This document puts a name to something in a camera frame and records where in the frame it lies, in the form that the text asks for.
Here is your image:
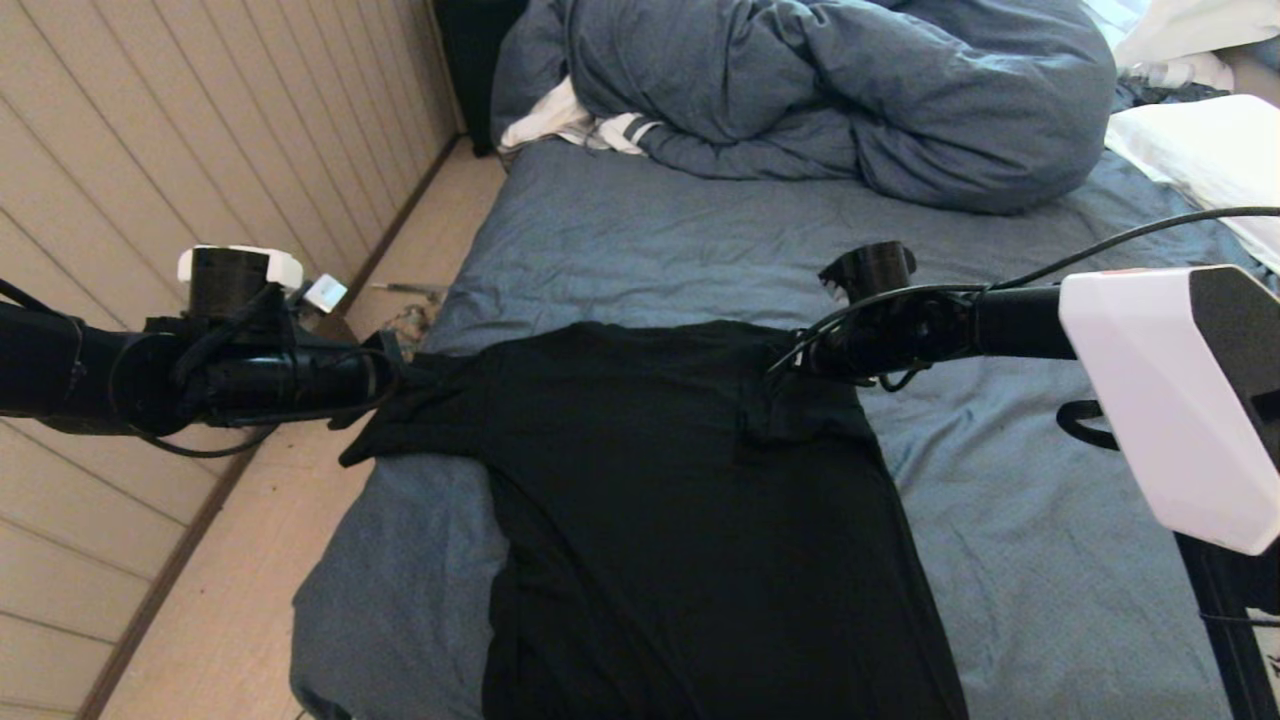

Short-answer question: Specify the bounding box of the crumpled blue duvet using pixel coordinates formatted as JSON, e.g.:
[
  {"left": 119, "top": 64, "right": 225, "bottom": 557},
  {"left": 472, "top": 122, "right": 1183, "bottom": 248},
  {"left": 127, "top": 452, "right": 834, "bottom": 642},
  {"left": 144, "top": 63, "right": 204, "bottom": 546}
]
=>
[{"left": 490, "top": 0, "right": 1118, "bottom": 216}]

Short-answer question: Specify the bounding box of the white striped garment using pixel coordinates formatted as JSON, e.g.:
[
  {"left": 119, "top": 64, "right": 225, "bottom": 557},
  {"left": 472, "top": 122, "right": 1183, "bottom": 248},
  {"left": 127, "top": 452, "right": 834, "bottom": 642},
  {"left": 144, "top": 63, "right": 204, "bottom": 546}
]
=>
[{"left": 500, "top": 78, "right": 661, "bottom": 157}]

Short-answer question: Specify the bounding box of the small clutter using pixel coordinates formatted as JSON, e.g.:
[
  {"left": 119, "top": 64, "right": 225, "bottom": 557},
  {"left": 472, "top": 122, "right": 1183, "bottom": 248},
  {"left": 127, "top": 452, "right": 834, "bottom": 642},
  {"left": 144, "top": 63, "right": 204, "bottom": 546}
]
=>
[{"left": 385, "top": 305, "right": 433, "bottom": 351}]

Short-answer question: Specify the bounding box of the black bedside cabinet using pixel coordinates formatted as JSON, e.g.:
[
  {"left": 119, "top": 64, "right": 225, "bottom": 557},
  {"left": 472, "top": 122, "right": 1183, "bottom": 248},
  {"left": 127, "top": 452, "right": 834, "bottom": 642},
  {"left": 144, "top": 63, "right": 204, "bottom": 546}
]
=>
[{"left": 436, "top": 0, "right": 531, "bottom": 159}]

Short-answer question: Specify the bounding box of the white pillow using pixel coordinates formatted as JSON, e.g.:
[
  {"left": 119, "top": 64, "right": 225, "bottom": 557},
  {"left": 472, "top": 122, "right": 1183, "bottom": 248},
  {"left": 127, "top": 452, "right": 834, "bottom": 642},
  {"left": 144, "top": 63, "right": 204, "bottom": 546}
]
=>
[{"left": 1105, "top": 93, "right": 1280, "bottom": 276}]

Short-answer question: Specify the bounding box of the black t-shirt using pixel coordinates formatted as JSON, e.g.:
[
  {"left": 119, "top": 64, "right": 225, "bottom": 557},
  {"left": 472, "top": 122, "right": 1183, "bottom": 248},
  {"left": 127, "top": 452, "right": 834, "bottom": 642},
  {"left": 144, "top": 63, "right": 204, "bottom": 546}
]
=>
[{"left": 338, "top": 320, "right": 969, "bottom": 720}]

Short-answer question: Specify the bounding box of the dark patterned cloth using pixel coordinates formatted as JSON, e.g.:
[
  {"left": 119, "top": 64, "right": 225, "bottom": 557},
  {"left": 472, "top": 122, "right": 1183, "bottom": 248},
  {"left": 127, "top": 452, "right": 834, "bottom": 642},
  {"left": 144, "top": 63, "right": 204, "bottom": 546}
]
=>
[{"left": 1115, "top": 80, "right": 1231, "bottom": 111}]

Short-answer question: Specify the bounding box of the blue bed sheet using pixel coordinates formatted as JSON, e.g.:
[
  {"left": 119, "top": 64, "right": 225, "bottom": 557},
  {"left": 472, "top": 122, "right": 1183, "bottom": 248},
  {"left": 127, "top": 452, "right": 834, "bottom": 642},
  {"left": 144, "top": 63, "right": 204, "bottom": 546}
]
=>
[{"left": 290, "top": 135, "right": 1280, "bottom": 720}]

